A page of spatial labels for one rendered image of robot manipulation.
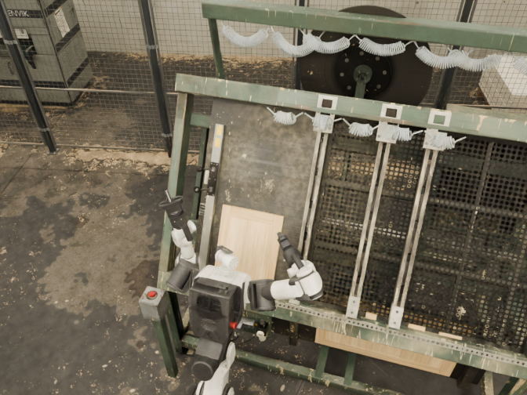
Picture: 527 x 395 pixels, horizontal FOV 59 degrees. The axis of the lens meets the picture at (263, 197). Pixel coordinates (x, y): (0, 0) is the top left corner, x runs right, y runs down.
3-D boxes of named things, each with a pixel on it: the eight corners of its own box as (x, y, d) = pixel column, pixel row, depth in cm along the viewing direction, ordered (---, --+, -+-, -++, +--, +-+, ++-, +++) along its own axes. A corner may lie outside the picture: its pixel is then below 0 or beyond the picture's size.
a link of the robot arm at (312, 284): (308, 262, 225) (321, 268, 206) (317, 280, 226) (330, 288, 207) (289, 272, 223) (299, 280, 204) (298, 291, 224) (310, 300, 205)
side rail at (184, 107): (165, 265, 300) (158, 269, 289) (185, 92, 279) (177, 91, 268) (174, 267, 298) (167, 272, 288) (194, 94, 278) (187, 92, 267)
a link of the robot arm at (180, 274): (184, 287, 245) (181, 290, 231) (170, 278, 245) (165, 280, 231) (196, 267, 246) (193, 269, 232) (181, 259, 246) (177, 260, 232)
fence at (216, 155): (198, 277, 289) (196, 278, 285) (218, 124, 271) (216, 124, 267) (205, 278, 287) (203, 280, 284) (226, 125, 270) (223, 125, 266)
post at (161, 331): (167, 375, 333) (150, 316, 283) (171, 368, 337) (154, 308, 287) (175, 378, 331) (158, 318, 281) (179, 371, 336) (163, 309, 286)
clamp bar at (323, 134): (287, 297, 276) (279, 313, 253) (321, 96, 254) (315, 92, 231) (303, 301, 274) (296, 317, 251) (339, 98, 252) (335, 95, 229)
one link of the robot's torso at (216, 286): (238, 358, 220) (245, 293, 208) (172, 340, 227) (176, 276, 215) (256, 324, 247) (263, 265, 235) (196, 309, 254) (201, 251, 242)
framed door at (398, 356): (315, 339, 326) (314, 342, 324) (321, 291, 289) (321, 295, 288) (448, 374, 306) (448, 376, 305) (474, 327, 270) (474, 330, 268)
